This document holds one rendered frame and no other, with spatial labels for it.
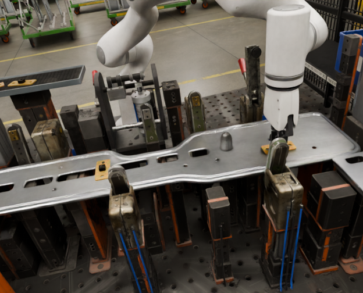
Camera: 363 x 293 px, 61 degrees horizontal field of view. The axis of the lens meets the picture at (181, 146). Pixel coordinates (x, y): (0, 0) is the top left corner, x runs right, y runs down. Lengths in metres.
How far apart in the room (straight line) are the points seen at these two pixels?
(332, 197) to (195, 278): 0.43
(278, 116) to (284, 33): 0.18
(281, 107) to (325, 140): 0.22
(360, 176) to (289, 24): 0.37
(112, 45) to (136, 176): 0.58
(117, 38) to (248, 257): 0.86
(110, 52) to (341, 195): 0.90
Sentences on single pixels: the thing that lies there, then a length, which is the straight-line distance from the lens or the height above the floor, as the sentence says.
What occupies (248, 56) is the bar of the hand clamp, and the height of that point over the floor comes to 1.19.
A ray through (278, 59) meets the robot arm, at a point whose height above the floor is 1.26.
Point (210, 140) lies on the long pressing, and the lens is 0.89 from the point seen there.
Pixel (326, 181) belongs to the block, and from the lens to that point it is 0.80.
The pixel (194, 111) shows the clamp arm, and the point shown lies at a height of 1.05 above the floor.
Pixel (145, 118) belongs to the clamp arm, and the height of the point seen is 1.07.
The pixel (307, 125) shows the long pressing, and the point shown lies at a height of 1.00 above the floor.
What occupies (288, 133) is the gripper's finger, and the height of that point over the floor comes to 1.09.
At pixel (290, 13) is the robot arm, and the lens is 0.68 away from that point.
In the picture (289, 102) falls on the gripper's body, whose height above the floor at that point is 1.16.
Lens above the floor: 1.49
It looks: 34 degrees down
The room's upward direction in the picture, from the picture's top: 8 degrees counter-clockwise
